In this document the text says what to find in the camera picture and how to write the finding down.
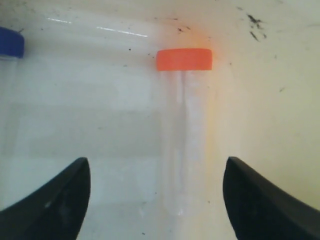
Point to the white plastic bin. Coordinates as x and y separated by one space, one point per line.
87 87

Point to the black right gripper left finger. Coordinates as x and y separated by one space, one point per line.
55 211

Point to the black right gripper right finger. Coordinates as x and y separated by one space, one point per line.
259 210

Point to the blue-capped tube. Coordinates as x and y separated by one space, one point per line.
12 48

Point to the orange-capped tube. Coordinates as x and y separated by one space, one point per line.
183 81

